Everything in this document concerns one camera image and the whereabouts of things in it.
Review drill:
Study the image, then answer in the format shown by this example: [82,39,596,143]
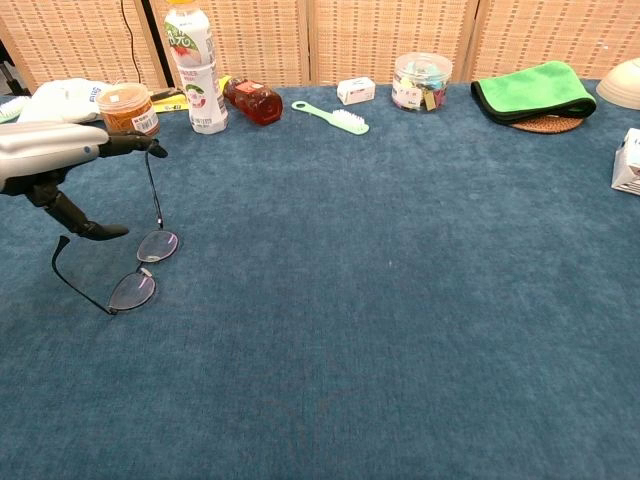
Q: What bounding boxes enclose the green microfibre cloth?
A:
[470,60,598,126]

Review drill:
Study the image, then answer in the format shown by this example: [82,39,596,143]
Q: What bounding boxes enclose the bamboo folding screen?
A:
[0,0,640,95]

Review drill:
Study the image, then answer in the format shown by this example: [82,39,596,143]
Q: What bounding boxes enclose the white labelled drink bottle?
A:
[163,0,230,135]

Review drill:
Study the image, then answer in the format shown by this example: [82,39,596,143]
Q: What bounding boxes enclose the yellow flat package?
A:
[149,74,234,114]

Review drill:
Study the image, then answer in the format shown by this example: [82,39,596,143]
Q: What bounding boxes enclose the thin black-framed eyeglasses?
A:
[51,144,180,316]

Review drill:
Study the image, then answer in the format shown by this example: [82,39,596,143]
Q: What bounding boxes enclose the mint green scrub brush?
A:
[291,100,370,136]
[0,95,31,124]

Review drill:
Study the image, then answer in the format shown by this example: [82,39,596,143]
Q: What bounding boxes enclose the clear jar of rubber bands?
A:
[94,82,161,138]

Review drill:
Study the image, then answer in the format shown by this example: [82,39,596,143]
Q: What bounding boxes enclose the small white box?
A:
[336,76,377,106]

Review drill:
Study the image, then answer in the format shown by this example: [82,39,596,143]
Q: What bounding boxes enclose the white plastic bag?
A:
[17,78,116,125]

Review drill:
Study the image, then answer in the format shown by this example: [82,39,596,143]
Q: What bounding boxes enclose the cream ceramic bowl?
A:
[595,57,640,111]

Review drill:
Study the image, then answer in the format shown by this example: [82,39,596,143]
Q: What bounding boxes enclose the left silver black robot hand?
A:
[0,121,169,242]

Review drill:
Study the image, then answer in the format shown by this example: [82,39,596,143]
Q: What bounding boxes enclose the clear jar of binder clips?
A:
[391,51,454,113]

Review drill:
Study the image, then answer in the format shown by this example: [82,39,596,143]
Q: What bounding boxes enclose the white blue milk carton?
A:
[610,127,640,196]

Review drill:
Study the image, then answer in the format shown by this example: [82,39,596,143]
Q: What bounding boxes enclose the thin black hanging cable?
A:
[119,0,139,84]

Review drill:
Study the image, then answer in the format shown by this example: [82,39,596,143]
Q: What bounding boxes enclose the red tea bottle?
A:
[222,76,284,126]

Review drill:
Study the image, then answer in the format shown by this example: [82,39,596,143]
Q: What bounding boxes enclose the brown woven coaster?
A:
[507,115,584,135]

